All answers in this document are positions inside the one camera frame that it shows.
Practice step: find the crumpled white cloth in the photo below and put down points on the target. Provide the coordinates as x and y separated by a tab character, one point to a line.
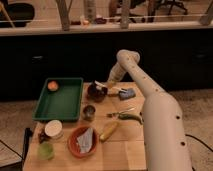
85	141

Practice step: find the green plastic tray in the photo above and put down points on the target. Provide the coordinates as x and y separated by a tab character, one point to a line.
63	104

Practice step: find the white lidded jar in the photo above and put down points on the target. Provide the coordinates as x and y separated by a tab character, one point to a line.
54	129

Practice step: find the small metal cup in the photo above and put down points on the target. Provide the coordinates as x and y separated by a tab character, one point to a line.
89	113

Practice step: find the dark brown small object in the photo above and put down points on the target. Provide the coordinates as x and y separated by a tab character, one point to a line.
42	136

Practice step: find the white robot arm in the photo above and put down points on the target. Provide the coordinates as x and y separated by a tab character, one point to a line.
164	136

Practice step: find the orange fruit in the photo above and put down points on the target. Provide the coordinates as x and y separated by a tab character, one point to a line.
52	86

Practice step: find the purple bowl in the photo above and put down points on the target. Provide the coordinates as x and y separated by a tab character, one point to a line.
96	93

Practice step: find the green plastic cup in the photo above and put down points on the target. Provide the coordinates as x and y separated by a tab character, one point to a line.
45	151

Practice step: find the orange bowl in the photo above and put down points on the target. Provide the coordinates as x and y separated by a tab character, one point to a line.
73	144

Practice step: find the green chili pepper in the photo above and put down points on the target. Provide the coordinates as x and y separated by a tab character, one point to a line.
130	117

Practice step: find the blue sponge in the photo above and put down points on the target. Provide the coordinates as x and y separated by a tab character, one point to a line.
129	93

